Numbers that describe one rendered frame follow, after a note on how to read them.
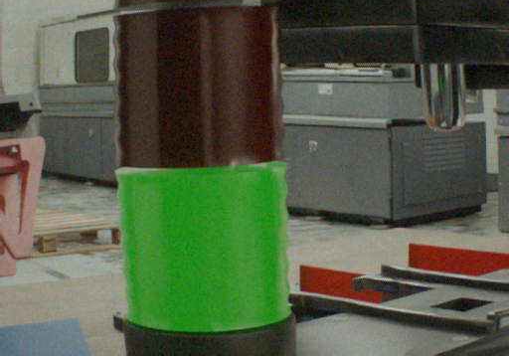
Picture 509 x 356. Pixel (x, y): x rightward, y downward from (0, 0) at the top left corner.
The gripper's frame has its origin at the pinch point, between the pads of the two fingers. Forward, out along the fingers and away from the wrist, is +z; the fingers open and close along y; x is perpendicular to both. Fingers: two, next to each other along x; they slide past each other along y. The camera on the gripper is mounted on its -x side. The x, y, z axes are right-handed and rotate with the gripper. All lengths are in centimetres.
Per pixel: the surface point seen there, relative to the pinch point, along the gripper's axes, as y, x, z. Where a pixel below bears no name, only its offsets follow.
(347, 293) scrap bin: 3.4, 22.9, 7.7
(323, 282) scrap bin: 1.4, 22.9, 6.0
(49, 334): 0.4, 0.6, 5.8
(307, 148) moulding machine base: -503, 495, -218
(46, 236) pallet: -518, 287, -188
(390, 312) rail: 24.4, 6.0, 14.2
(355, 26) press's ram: 33.7, 1.4, 4.1
